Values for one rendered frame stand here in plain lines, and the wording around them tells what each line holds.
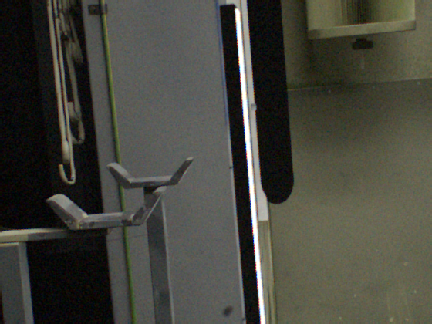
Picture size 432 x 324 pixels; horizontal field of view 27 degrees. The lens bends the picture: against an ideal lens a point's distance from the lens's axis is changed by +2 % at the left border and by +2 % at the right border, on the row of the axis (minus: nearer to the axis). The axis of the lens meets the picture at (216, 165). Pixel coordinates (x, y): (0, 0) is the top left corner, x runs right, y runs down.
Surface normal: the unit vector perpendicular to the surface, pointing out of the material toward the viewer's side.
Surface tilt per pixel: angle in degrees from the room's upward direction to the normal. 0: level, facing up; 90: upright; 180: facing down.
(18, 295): 90
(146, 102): 90
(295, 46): 90
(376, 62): 90
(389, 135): 57
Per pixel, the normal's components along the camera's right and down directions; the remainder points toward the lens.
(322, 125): -0.11, -0.44
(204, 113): -0.07, 0.11
